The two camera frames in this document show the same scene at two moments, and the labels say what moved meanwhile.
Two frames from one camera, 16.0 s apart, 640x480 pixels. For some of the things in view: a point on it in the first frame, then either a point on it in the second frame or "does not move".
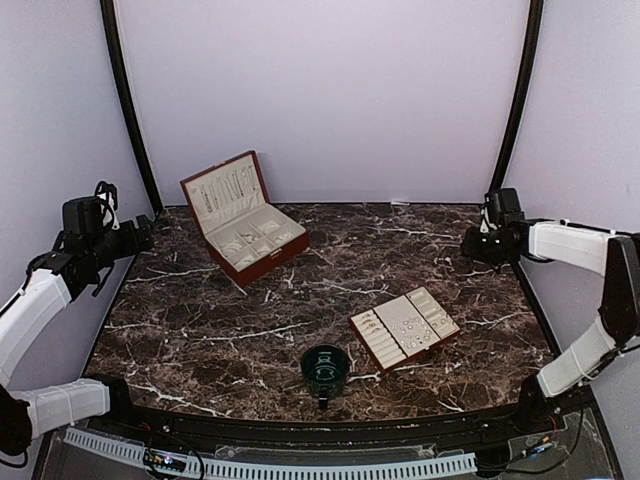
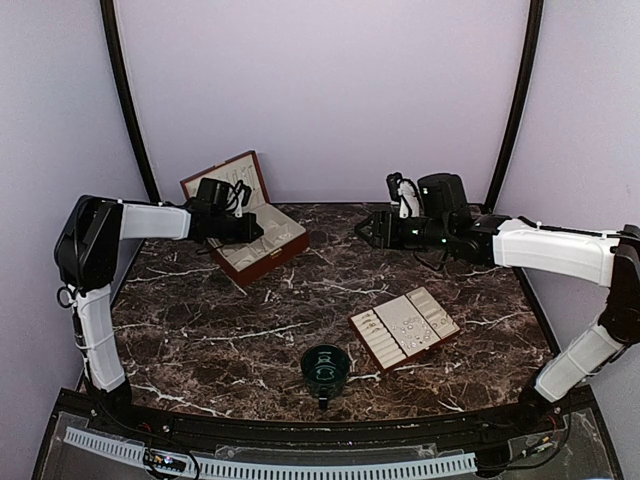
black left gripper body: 129,246 to 232,234
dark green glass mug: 325,368 does not move
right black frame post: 535,39 does not move
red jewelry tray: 402,328 does not move
